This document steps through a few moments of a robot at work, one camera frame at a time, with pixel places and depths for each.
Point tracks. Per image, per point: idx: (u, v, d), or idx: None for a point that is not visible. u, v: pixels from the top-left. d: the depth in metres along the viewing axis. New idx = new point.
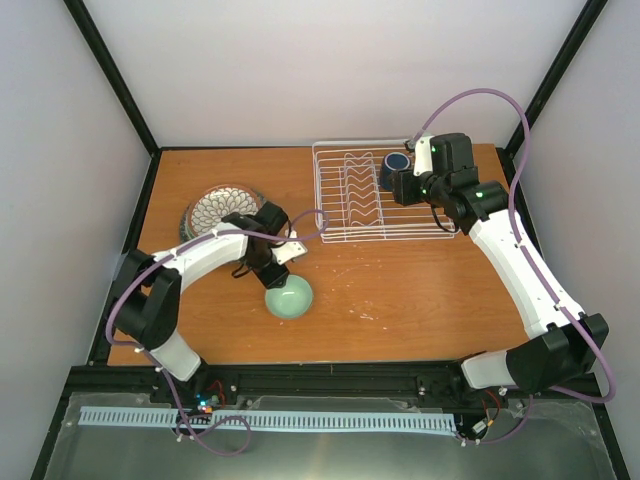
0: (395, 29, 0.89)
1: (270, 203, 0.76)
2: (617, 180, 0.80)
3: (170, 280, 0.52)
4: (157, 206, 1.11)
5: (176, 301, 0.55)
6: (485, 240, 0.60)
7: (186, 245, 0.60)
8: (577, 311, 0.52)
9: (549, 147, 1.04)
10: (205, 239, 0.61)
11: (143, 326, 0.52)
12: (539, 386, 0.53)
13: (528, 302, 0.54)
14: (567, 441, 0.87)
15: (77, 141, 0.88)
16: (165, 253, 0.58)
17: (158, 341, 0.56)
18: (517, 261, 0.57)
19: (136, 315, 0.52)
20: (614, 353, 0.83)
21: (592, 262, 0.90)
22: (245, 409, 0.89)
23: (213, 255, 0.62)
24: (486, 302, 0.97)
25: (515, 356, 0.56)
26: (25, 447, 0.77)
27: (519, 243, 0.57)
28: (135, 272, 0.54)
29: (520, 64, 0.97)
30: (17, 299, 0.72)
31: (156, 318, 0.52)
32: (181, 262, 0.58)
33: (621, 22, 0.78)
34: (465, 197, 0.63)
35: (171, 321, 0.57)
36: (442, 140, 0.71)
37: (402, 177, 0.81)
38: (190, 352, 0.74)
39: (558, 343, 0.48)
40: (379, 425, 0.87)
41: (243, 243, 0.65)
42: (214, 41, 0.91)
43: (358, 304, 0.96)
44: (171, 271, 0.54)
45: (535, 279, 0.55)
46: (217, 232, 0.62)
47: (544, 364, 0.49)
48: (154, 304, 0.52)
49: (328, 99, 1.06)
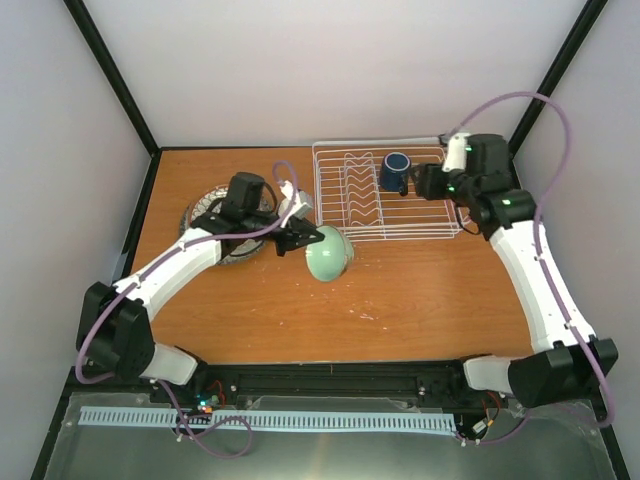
0: (396, 29, 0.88)
1: (237, 178, 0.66)
2: (620, 179, 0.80)
3: (135, 312, 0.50)
4: (157, 205, 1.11)
5: (147, 329, 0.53)
6: (506, 247, 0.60)
7: (149, 268, 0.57)
8: (588, 333, 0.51)
9: (550, 147, 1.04)
10: (171, 255, 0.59)
11: (116, 361, 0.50)
12: (537, 403, 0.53)
13: (540, 317, 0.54)
14: (567, 441, 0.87)
15: (76, 140, 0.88)
16: (128, 280, 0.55)
17: (136, 369, 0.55)
18: (534, 274, 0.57)
19: (108, 349, 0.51)
20: (614, 353, 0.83)
21: (592, 261, 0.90)
22: (245, 409, 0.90)
23: (182, 273, 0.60)
24: (486, 302, 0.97)
25: (517, 370, 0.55)
26: (24, 448, 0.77)
27: (539, 257, 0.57)
28: (98, 308, 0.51)
29: (522, 63, 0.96)
30: (17, 299, 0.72)
31: (127, 352, 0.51)
32: (148, 288, 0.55)
33: (623, 20, 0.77)
34: (493, 202, 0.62)
35: (145, 348, 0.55)
36: (478, 140, 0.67)
37: (431, 173, 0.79)
38: (184, 356, 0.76)
39: (561, 361, 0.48)
40: (378, 424, 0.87)
41: (216, 249, 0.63)
42: (215, 41, 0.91)
43: (358, 304, 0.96)
44: (135, 303, 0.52)
45: (549, 295, 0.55)
46: (185, 245, 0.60)
47: (544, 381, 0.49)
48: (123, 339, 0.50)
49: (328, 99, 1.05)
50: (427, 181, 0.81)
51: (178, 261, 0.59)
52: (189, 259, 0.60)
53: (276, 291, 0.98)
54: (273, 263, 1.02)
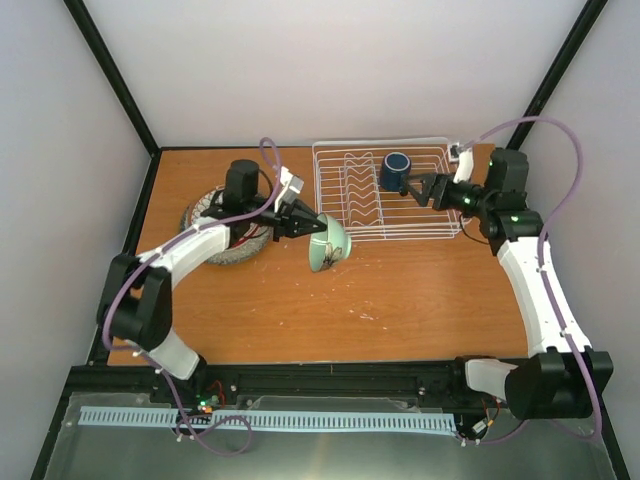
0: (396, 29, 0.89)
1: (232, 169, 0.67)
2: (619, 178, 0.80)
3: (160, 277, 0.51)
4: (158, 206, 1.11)
5: (168, 297, 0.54)
6: (510, 257, 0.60)
7: (169, 244, 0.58)
8: (583, 344, 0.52)
9: (549, 148, 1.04)
10: (187, 236, 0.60)
11: (140, 327, 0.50)
12: (529, 412, 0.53)
13: (537, 323, 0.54)
14: (567, 441, 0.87)
15: (76, 140, 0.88)
16: (150, 252, 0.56)
17: (156, 340, 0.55)
18: (535, 284, 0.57)
19: (130, 318, 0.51)
20: (614, 353, 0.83)
21: (592, 261, 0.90)
22: (245, 409, 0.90)
23: (197, 251, 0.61)
24: (486, 302, 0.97)
25: (514, 380, 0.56)
26: (23, 448, 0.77)
27: (540, 268, 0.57)
28: (123, 275, 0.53)
29: (521, 64, 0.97)
30: (16, 298, 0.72)
31: (150, 321, 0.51)
32: (168, 260, 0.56)
33: (622, 20, 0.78)
34: (503, 221, 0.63)
35: (165, 319, 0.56)
36: (500, 157, 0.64)
37: (445, 186, 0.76)
38: (189, 351, 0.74)
39: (553, 366, 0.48)
40: (378, 425, 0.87)
41: (227, 235, 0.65)
42: (216, 41, 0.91)
43: (358, 304, 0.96)
44: (159, 269, 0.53)
45: (548, 304, 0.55)
46: (199, 227, 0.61)
47: (536, 385, 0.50)
48: (148, 304, 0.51)
49: (328, 99, 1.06)
50: (441, 192, 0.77)
51: (193, 241, 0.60)
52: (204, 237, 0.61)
53: (276, 291, 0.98)
54: (273, 263, 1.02)
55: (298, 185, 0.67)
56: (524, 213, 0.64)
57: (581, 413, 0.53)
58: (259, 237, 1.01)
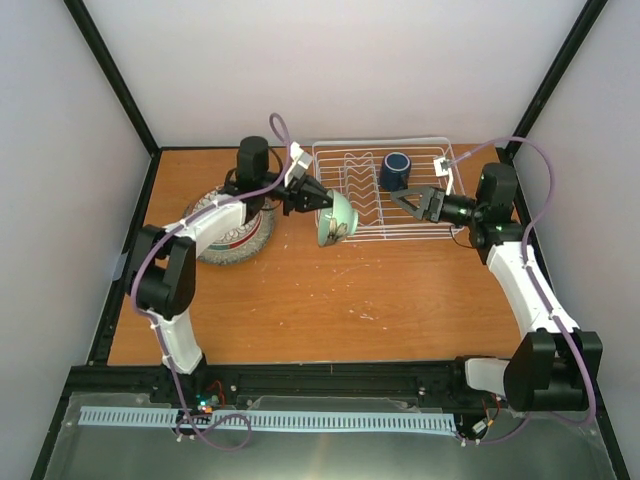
0: (396, 29, 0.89)
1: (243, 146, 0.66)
2: (619, 178, 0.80)
3: (186, 246, 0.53)
4: (158, 206, 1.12)
5: (193, 266, 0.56)
6: (498, 260, 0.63)
7: (190, 218, 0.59)
8: (571, 326, 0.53)
9: (548, 149, 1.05)
10: (208, 209, 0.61)
11: (167, 294, 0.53)
12: (529, 400, 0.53)
13: (527, 311, 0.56)
14: (566, 440, 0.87)
15: (77, 141, 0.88)
16: (174, 224, 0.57)
17: (181, 307, 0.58)
18: (520, 277, 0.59)
19: (156, 285, 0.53)
20: (614, 353, 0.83)
21: (592, 262, 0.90)
22: (245, 409, 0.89)
23: (217, 224, 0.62)
24: (486, 302, 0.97)
25: (513, 373, 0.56)
26: (23, 448, 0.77)
27: (525, 264, 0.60)
28: (150, 245, 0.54)
29: (521, 64, 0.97)
30: (17, 298, 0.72)
31: (176, 287, 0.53)
32: (192, 232, 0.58)
33: (621, 20, 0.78)
34: (491, 233, 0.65)
35: (189, 287, 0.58)
36: (492, 174, 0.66)
37: (442, 199, 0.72)
38: (194, 346, 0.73)
39: (546, 344, 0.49)
40: (378, 425, 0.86)
41: (243, 210, 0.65)
42: (216, 41, 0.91)
43: (358, 304, 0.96)
44: (184, 239, 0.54)
45: (535, 293, 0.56)
46: (218, 202, 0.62)
47: (531, 366, 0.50)
48: (175, 272, 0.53)
49: (328, 99, 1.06)
50: (438, 206, 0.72)
51: (213, 215, 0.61)
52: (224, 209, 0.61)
53: (276, 291, 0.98)
54: (273, 263, 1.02)
55: (307, 160, 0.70)
56: (510, 225, 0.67)
57: (581, 402, 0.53)
58: (259, 237, 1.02)
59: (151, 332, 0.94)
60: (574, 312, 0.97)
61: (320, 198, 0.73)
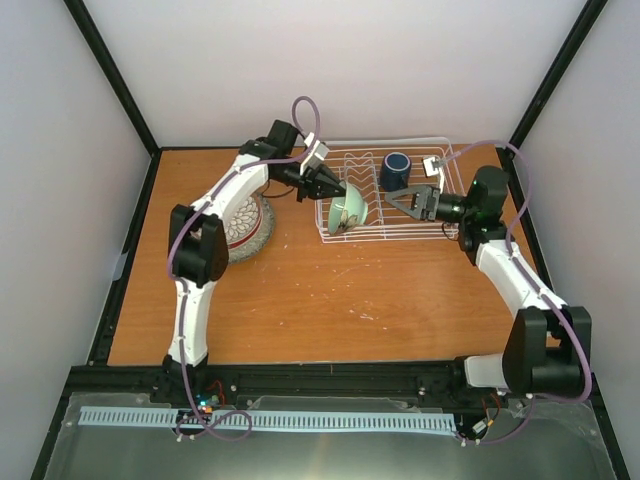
0: (395, 28, 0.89)
1: (279, 122, 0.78)
2: (620, 179, 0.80)
3: (214, 225, 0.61)
4: (158, 206, 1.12)
5: (223, 239, 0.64)
6: (486, 257, 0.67)
7: (216, 190, 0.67)
8: (560, 302, 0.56)
9: (549, 148, 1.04)
10: (231, 177, 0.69)
11: (203, 264, 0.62)
12: (527, 382, 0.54)
13: (517, 295, 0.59)
14: (567, 441, 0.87)
15: (77, 141, 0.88)
16: (201, 200, 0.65)
17: (217, 272, 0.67)
18: (508, 267, 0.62)
19: (194, 257, 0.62)
20: (614, 352, 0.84)
21: (592, 261, 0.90)
22: (245, 409, 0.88)
23: (241, 190, 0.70)
24: (486, 302, 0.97)
25: (510, 360, 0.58)
26: (23, 448, 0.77)
27: (511, 256, 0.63)
28: (180, 223, 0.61)
29: (521, 64, 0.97)
30: (17, 299, 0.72)
31: (211, 257, 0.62)
32: (218, 207, 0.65)
33: (620, 21, 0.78)
34: (477, 237, 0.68)
35: (223, 255, 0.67)
36: (484, 182, 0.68)
37: (438, 198, 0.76)
38: (201, 341, 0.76)
39: (536, 320, 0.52)
40: (379, 425, 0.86)
41: (265, 172, 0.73)
42: (215, 41, 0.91)
43: (358, 304, 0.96)
44: (212, 218, 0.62)
45: (522, 279, 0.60)
46: (240, 168, 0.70)
47: (525, 344, 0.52)
48: (208, 247, 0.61)
49: (328, 98, 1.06)
50: (434, 204, 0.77)
51: (237, 182, 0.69)
52: (246, 181, 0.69)
53: (276, 291, 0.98)
54: (273, 263, 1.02)
55: (322, 152, 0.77)
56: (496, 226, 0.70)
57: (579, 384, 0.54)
58: (259, 238, 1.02)
59: (152, 332, 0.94)
60: None
61: (331, 188, 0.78)
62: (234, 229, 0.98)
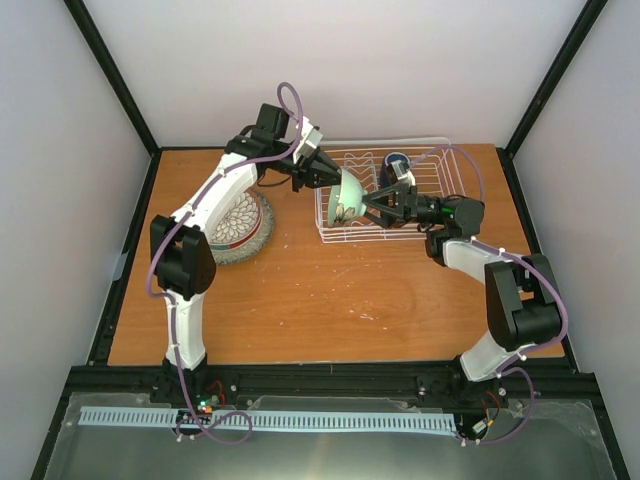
0: (395, 28, 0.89)
1: (267, 106, 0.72)
2: (620, 177, 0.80)
3: (197, 237, 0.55)
4: (158, 206, 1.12)
5: (208, 250, 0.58)
6: (453, 250, 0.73)
7: (198, 198, 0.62)
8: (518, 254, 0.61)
9: (549, 148, 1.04)
10: (216, 182, 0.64)
11: (187, 277, 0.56)
12: (515, 333, 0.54)
13: (480, 258, 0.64)
14: (566, 441, 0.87)
15: (77, 141, 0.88)
16: (182, 210, 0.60)
17: (204, 285, 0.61)
18: (469, 248, 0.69)
19: (177, 269, 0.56)
20: (615, 353, 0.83)
21: (591, 260, 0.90)
22: (245, 409, 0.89)
23: (228, 196, 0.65)
24: (485, 302, 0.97)
25: (493, 321, 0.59)
26: (24, 448, 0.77)
27: (471, 240, 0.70)
28: (161, 235, 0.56)
29: (522, 64, 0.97)
30: (16, 298, 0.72)
31: (196, 270, 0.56)
32: (200, 217, 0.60)
33: (622, 19, 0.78)
34: (443, 247, 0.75)
35: (210, 265, 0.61)
36: (459, 219, 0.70)
37: (415, 202, 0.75)
38: (196, 345, 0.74)
39: (502, 268, 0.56)
40: (378, 425, 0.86)
41: (253, 172, 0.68)
42: (216, 41, 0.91)
43: (358, 304, 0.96)
44: (195, 230, 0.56)
45: (481, 250, 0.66)
46: (224, 171, 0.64)
47: (498, 291, 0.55)
48: (190, 258, 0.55)
49: (329, 98, 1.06)
50: (414, 205, 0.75)
51: (222, 186, 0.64)
52: (233, 183, 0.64)
53: (277, 291, 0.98)
54: (273, 263, 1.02)
55: (314, 140, 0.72)
56: None
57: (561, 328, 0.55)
58: (259, 237, 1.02)
59: (152, 332, 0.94)
60: (574, 312, 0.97)
61: (330, 176, 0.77)
62: (234, 229, 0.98)
